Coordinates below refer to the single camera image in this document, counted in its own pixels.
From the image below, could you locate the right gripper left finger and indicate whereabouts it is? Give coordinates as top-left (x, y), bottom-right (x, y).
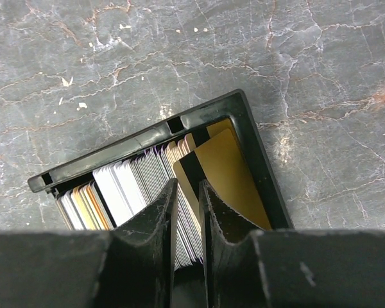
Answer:
top-left (0, 179), bottom-right (178, 307)

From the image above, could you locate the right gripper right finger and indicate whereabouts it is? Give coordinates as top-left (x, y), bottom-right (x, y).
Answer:
top-left (199, 181), bottom-right (385, 307)

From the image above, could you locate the black card box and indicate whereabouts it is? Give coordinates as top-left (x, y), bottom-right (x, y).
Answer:
top-left (28, 89), bottom-right (293, 269)

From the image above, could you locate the white card stack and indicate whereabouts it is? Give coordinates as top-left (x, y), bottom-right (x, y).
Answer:
top-left (56, 133), bottom-right (203, 269)

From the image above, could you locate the gold card in box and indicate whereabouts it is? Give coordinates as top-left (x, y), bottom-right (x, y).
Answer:
top-left (173, 128), bottom-right (272, 230)

